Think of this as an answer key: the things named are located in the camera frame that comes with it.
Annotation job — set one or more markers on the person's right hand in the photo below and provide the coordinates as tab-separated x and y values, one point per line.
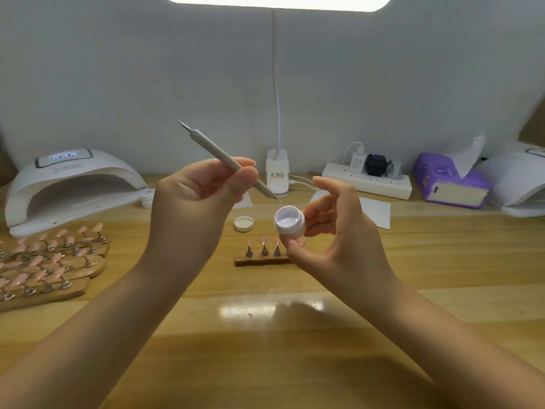
349	251

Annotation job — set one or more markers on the person's left hand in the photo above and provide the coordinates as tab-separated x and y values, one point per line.
192	221

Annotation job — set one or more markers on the white gel jar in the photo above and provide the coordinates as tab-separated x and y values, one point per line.
289	221

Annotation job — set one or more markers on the grey dotting pen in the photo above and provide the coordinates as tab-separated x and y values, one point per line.
213	147

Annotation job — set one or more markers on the wooden nail holder strip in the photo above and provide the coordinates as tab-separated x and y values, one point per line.
260	260

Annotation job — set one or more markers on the white nail lamp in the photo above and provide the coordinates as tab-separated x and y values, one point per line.
68	179
515	179

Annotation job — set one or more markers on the wooden stands with pink nails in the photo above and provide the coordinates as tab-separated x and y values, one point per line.
47	266

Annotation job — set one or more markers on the person's left forearm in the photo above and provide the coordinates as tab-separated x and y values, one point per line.
85	353

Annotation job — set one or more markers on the person's right forearm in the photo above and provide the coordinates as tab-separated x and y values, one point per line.
460	353

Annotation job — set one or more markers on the white desk lamp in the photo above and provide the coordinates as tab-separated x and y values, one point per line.
278	170

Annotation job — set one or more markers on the white paper sheet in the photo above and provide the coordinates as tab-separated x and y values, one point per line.
376	213

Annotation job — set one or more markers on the small closed white jar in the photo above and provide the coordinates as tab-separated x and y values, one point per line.
148	200

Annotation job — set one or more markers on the white jar lid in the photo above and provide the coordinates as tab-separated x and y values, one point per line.
243	223

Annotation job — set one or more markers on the small white paper square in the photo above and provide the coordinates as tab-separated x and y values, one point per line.
245	202

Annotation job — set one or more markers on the white power strip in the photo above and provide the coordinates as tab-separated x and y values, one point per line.
366	183

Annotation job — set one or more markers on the white charger plug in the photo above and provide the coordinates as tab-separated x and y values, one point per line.
357	162

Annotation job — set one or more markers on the black plug adapter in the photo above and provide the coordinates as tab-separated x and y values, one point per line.
376	165

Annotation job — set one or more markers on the grey plug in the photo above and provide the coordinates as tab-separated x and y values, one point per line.
395	170

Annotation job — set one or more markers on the purple tissue box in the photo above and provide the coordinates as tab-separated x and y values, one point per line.
434	179

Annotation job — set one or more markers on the white tissue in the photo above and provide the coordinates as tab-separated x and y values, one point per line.
467	156

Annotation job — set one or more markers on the brown wooden board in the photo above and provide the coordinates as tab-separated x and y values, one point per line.
534	123

